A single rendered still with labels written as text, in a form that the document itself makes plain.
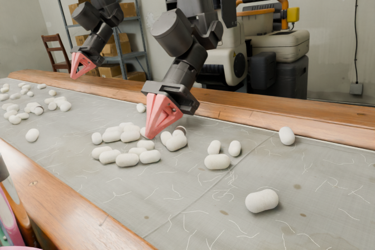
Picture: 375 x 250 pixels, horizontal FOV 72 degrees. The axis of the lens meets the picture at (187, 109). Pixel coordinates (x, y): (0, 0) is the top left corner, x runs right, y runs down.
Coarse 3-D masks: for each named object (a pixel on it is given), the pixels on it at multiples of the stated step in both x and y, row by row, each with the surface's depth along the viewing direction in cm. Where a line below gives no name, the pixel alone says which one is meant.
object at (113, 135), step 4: (108, 132) 49; (112, 132) 49; (116, 132) 49; (120, 132) 49; (104, 136) 48; (108, 136) 48; (112, 136) 48; (116, 136) 49; (120, 136) 49; (104, 140) 49; (108, 140) 49; (112, 140) 49; (116, 140) 49
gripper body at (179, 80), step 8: (176, 64) 50; (184, 64) 48; (168, 72) 49; (176, 72) 48; (184, 72) 48; (192, 72) 49; (168, 80) 47; (176, 80) 47; (184, 80) 48; (192, 80) 49; (168, 88) 46; (176, 88) 45; (184, 88) 44; (176, 96) 49; (184, 96) 45; (192, 96) 46
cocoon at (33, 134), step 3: (30, 129) 55; (33, 129) 55; (36, 129) 56; (27, 132) 54; (30, 132) 53; (33, 132) 54; (36, 132) 55; (27, 135) 53; (30, 135) 53; (33, 135) 53; (36, 135) 54; (27, 138) 53; (30, 138) 53; (33, 138) 53; (36, 138) 54; (30, 141) 54
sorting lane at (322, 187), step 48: (48, 96) 90; (96, 96) 83; (48, 144) 52; (192, 144) 45; (336, 144) 39; (96, 192) 35; (144, 192) 34; (192, 192) 33; (240, 192) 32; (288, 192) 31; (336, 192) 30; (192, 240) 26; (240, 240) 25; (288, 240) 25; (336, 240) 24
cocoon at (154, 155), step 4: (144, 152) 40; (148, 152) 40; (152, 152) 40; (156, 152) 40; (140, 156) 40; (144, 156) 40; (148, 156) 40; (152, 156) 40; (156, 156) 40; (160, 156) 40; (140, 160) 40; (144, 160) 40; (148, 160) 40; (152, 160) 40; (156, 160) 40
